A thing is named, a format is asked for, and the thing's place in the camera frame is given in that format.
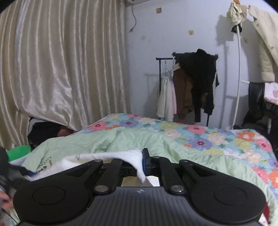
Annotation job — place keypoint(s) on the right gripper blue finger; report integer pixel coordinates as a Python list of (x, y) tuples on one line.
[(147, 164)]

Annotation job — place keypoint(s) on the white bow-print blanket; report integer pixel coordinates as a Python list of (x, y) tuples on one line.
[(134, 157)]

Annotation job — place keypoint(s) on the light green quilt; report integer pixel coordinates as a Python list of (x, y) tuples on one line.
[(46, 158)]

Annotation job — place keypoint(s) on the white hanging garment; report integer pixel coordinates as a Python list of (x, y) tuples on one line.
[(164, 103)]

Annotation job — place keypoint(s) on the pink hanging garment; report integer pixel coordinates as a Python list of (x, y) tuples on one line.
[(173, 98)]

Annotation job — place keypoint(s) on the brown hanging jacket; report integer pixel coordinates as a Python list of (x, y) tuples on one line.
[(183, 86)]

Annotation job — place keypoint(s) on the black clothes rack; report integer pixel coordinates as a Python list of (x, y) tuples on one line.
[(164, 71)]

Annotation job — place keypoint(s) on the floral patchwork bedspread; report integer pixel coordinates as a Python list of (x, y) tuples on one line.
[(245, 144)]

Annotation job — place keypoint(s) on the black hanging jacket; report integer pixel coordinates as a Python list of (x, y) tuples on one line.
[(201, 68)]

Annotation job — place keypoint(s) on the beige satin curtain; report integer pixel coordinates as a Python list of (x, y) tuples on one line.
[(63, 62)]

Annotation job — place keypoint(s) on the green and white pillow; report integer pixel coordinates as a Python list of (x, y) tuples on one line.
[(18, 152)]

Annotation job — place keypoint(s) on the white coat stand pole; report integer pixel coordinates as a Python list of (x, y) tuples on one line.
[(239, 78)]

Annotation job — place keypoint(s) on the cream hanging coat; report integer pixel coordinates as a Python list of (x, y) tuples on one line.
[(265, 24)]

